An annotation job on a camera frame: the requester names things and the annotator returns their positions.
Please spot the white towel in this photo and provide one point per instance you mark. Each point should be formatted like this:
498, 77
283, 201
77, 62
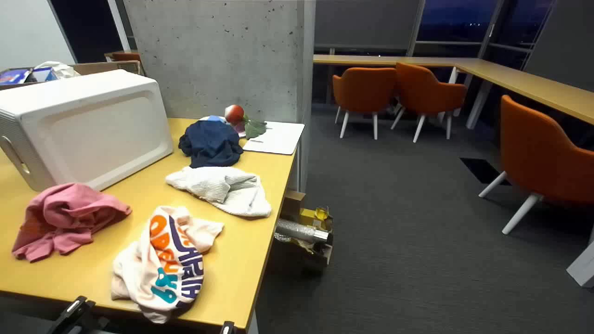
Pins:
227, 188

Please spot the cream printed shirt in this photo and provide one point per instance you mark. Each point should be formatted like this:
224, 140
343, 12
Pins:
162, 272

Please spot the pink clothing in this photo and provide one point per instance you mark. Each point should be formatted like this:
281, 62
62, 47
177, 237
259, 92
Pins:
64, 218

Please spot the red radish toy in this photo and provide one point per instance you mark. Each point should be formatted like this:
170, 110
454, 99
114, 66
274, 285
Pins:
239, 118

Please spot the navy blue clothing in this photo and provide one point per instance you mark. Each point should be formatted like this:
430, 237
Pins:
211, 144

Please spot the white paper sheet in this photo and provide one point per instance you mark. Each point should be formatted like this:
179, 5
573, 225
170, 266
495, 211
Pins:
279, 138

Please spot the metal cylinder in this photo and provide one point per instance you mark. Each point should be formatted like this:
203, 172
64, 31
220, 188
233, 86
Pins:
302, 231

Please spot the left orange chair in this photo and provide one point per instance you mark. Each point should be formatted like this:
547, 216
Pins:
363, 92

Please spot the orange chair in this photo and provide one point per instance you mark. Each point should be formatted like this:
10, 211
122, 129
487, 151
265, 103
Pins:
422, 94
539, 159
363, 92

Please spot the middle orange chair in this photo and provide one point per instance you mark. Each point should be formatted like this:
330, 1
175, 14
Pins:
422, 94

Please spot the white plastic bin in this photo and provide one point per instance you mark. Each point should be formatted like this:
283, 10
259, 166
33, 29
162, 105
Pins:
94, 129

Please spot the right orange chair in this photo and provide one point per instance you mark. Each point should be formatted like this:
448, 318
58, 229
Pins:
539, 159

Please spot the items on back table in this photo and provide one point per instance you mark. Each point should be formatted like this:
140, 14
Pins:
46, 71

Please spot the black clamp at table edge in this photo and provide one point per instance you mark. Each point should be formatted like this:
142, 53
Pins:
71, 314

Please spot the long wooden desk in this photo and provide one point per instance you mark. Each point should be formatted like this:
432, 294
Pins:
556, 96

